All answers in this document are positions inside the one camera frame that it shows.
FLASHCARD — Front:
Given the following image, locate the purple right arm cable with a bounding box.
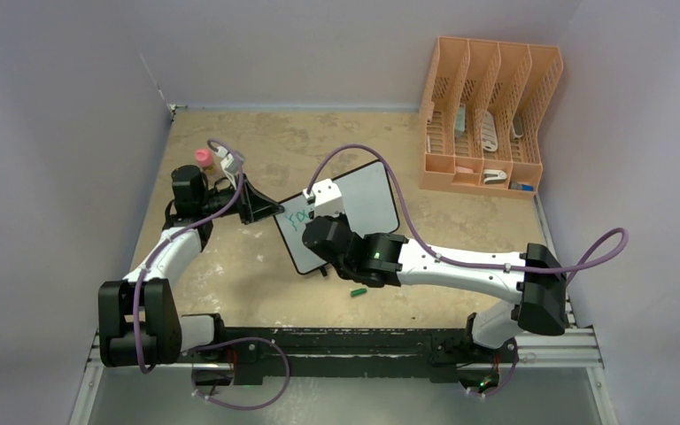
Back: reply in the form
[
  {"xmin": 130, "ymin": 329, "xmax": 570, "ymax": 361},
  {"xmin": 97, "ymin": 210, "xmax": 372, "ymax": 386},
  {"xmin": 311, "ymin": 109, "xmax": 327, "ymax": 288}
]
[{"xmin": 305, "ymin": 143, "xmax": 630, "ymax": 400}]

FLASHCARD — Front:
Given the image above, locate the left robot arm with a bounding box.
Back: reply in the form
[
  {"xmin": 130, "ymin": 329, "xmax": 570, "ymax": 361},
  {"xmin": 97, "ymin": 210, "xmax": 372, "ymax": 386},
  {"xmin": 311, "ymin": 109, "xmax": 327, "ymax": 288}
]
[{"xmin": 98, "ymin": 165, "xmax": 284, "ymax": 372}]

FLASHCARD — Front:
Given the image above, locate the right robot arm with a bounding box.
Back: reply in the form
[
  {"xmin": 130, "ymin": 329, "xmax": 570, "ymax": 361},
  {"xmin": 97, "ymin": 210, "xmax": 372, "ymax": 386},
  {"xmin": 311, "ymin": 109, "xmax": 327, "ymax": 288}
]
[{"xmin": 302, "ymin": 216, "xmax": 568, "ymax": 360}]

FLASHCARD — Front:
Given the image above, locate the white stapler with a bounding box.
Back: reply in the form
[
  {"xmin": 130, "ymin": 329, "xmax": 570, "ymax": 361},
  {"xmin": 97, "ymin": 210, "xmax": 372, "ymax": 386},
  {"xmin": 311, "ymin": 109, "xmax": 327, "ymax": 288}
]
[{"xmin": 483, "ymin": 169, "xmax": 508, "ymax": 185}]

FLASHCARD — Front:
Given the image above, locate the pink lid crayon bottle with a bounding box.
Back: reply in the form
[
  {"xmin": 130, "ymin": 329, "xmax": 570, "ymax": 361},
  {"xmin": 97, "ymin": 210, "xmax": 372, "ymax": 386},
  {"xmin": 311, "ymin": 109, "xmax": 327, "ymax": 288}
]
[{"xmin": 194, "ymin": 149, "xmax": 217, "ymax": 180}]

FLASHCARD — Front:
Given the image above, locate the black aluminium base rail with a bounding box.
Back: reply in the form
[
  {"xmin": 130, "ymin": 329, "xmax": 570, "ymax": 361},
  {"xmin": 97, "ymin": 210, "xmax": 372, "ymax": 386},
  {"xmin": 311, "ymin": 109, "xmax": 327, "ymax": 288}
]
[{"xmin": 84, "ymin": 325, "xmax": 605, "ymax": 389}]

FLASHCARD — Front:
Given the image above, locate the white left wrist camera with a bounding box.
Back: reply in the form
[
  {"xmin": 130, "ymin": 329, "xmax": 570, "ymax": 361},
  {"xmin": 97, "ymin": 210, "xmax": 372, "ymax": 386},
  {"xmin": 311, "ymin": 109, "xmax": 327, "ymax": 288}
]
[{"xmin": 216, "ymin": 149, "xmax": 244, "ymax": 176}]

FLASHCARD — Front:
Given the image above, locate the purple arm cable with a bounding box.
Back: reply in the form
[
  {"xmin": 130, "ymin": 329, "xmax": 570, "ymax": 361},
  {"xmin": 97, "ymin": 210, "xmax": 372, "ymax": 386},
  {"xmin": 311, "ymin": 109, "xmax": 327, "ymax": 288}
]
[
  {"xmin": 305, "ymin": 143, "xmax": 630, "ymax": 400},
  {"xmin": 133, "ymin": 138, "xmax": 291, "ymax": 412}
]

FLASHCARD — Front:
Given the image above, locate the peach plastic file organizer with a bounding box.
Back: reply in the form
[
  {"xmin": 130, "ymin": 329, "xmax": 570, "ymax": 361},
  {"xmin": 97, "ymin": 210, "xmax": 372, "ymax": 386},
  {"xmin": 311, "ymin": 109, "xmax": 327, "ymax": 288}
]
[{"xmin": 419, "ymin": 36, "xmax": 563, "ymax": 199}]

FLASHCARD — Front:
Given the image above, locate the white whiteboard black frame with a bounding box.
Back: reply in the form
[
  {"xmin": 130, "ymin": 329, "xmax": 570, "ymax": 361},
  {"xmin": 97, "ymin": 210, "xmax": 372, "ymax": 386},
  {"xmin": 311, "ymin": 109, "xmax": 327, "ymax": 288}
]
[{"xmin": 274, "ymin": 160, "xmax": 400, "ymax": 275}]

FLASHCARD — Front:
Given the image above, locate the green marker cap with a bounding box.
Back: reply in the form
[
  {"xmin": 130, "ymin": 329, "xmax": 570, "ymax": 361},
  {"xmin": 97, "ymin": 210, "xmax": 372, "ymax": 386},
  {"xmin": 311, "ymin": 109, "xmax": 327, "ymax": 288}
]
[{"xmin": 350, "ymin": 288, "xmax": 367, "ymax": 298}]

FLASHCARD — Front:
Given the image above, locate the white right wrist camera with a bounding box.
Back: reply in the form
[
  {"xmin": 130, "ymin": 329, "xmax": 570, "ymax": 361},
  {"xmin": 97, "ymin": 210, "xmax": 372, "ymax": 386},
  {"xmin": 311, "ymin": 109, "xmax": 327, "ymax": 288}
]
[{"xmin": 302, "ymin": 179, "xmax": 344, "ymax": 220}]

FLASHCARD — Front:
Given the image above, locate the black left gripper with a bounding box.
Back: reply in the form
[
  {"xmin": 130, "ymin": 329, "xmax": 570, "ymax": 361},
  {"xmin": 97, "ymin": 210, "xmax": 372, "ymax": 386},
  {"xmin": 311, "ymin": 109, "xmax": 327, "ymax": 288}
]
[{"xmin": 199, "ymin": 174, "xmax": 283, "ymax": 226}]

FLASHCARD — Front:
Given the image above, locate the white perforated object in organizer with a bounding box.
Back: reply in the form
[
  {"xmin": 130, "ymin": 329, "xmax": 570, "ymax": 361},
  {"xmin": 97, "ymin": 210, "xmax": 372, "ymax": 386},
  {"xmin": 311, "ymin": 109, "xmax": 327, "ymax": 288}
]
[{"xmin": 481, "ymin": 111, "xmax": 498, "ymax": 153}]

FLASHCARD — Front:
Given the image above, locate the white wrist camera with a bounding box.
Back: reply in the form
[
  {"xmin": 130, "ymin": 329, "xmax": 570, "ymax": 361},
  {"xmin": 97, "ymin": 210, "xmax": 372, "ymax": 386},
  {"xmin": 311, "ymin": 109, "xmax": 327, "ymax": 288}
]
[
  {"xmin": 216, "ymin": 149, "xmax": 244, "ymax": 176},
  {"xmin": 302, "ymin": 179, "xmax": 344, "ymax": 220}
]

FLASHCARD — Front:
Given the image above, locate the blue small box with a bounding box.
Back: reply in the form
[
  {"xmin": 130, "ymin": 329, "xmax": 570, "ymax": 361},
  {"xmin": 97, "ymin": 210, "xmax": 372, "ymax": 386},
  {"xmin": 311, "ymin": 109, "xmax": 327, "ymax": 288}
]
[{"xmin": 509, "ymin": 182, "xmax": 535, "ymax": 192}]

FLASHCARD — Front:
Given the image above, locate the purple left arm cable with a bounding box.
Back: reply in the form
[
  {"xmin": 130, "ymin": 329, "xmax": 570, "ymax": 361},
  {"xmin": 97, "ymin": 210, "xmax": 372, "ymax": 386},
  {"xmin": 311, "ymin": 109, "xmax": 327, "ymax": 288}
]
[{"xmin": 133, "ymin": 138, "xmax": 291, "ymax": 412}]

